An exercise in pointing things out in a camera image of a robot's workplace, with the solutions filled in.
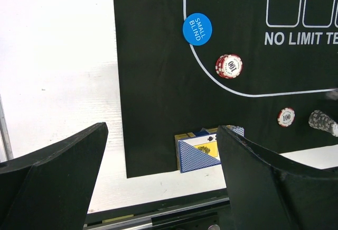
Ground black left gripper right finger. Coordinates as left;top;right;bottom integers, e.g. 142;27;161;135
217;126;337;229

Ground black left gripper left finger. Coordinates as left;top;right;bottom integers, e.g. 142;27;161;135
1;122;108;229

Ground red chip stack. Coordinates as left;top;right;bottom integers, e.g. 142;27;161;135
277;107;295;127

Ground grey chip stack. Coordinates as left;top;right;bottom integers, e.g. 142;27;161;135
308;110;337;137

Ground red chips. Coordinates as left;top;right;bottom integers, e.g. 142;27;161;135
215;54;243;79

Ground blue small blind button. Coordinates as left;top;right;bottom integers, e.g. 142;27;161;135
182;13;213;46

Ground blue playing card deck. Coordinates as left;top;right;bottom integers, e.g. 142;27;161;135
174;125;245;174

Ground black poker felt mat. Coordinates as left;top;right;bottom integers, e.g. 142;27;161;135
114;0;337;178

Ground aluminium front rail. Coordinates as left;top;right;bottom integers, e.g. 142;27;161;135
84;197;235;230

